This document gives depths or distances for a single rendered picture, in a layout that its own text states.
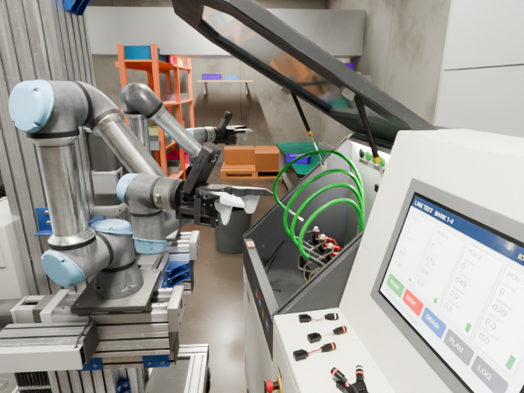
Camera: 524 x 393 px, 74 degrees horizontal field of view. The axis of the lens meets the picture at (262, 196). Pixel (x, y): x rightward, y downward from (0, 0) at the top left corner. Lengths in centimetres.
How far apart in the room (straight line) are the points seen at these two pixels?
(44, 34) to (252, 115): 647
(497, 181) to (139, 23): 507
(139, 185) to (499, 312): 74
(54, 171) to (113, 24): 465
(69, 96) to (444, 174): 90
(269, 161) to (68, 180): 570
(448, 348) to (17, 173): 131
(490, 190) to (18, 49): 129
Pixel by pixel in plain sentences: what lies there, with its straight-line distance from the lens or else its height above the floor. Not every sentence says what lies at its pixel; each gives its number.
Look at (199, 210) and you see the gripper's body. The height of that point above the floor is 142.
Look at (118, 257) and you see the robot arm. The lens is 117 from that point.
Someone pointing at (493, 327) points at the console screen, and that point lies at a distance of 77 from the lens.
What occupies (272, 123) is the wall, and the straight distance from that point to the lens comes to 762.
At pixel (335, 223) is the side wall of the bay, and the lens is 185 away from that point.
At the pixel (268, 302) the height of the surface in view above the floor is 95.
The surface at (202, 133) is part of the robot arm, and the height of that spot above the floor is 145.
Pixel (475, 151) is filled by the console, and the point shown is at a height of 154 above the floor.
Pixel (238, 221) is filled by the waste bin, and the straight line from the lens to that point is 353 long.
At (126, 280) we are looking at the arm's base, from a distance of 121.
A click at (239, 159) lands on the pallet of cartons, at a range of 701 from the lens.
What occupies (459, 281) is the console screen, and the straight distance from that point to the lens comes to 82.
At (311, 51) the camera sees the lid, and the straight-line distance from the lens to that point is 95.
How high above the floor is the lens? 167
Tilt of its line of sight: 18 degrees down
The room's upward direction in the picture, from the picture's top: straight up
